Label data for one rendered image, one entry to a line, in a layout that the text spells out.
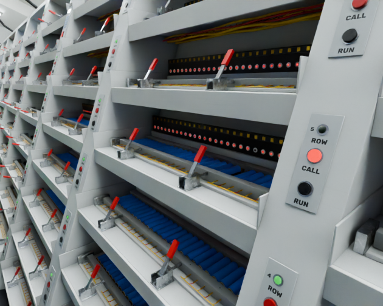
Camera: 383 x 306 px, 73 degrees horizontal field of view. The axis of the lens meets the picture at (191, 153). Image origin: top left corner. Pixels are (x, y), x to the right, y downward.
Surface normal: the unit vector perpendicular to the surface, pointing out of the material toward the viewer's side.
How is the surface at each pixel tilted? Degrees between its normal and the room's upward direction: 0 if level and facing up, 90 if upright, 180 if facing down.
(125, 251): 20
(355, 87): 90
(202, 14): 111
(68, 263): 90
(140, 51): 90
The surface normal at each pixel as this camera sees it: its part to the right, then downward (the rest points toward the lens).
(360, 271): 0.01, -0.97
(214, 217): -0.76, 0.16
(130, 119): 0.66, 0.20
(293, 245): -0.70, -0.18
